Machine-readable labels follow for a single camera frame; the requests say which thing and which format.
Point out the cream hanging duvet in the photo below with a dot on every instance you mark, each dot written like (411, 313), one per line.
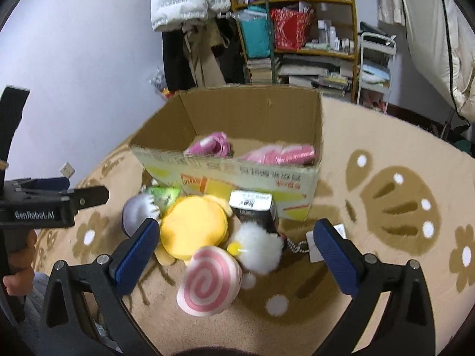
(441, 44)

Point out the plastic bag of toys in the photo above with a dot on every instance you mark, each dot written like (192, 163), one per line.
(158, 81)

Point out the pink swirl plush cushion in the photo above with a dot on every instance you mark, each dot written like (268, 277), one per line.
(210, 284)

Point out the pink plush toy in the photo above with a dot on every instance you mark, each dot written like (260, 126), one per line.
(277, 155)
(215, 145)

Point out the pink plush toy left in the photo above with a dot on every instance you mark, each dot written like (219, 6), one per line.
(215, 145)

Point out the white trolley cart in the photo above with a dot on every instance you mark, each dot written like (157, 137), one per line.
(377, 54)

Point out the green tissue pack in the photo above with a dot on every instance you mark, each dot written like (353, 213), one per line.
(164, 197)

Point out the beige trench coat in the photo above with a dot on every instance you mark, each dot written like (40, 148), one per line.
(198, 49)

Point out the teal bag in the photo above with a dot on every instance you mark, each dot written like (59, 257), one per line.
(255, 31)

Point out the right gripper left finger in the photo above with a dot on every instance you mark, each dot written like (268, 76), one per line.
(67, 327)

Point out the beige patterned round rug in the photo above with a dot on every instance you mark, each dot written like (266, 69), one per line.
(401, 194)

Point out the yellow plush toy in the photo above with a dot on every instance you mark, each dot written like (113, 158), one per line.
(191, 223)

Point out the white paper tag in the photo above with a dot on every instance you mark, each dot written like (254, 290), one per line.
(313, 252)

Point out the white wall socket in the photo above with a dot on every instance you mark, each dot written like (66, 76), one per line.
(67, 170)

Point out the open cardboard box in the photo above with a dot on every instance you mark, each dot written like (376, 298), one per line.
(263, 138)

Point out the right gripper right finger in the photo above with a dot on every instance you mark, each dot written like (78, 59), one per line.
(407, 324)

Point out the white fluffy plush toy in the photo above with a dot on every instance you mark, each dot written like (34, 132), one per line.
(258, 251)

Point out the red gift bag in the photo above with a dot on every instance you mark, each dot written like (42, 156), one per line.
(291, 28)

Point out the person's left hand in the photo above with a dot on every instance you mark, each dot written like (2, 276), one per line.
(21, 283)

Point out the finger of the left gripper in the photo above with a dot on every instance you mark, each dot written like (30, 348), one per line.
(84, 198)

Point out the pink plush toy right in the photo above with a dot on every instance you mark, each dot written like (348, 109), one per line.
(277, 155)

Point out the black and white carton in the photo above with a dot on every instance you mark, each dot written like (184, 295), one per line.
(251, 206)

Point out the stack of books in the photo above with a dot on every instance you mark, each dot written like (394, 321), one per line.
(333, 76)

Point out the wooden shelf unit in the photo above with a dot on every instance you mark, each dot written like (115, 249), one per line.
(306, 43)

